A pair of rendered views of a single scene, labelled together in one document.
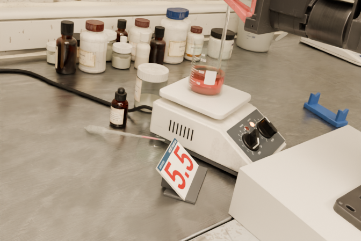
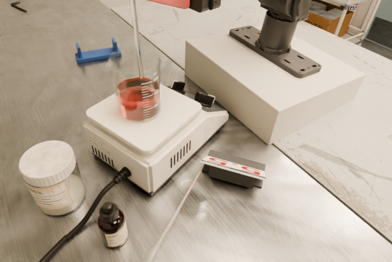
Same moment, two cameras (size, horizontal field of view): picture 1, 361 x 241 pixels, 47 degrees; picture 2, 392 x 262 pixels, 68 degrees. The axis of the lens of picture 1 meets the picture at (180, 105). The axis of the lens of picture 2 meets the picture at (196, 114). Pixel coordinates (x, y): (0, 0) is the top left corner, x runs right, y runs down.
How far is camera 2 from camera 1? 0.61 m
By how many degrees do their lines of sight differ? 71
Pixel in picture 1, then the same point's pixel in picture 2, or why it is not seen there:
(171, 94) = (157, 139)
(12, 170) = not seen: outside the picture
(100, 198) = (288, 246)
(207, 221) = (284, 159)
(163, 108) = (161, 159)
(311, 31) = not seen: outside the picture
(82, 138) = not seen: outside the picture
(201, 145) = (197, 143)
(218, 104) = (175, 102)
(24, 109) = not seen: outside the picture
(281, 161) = (256, 86)
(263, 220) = (294, 120)
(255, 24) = not seen: outside the picture
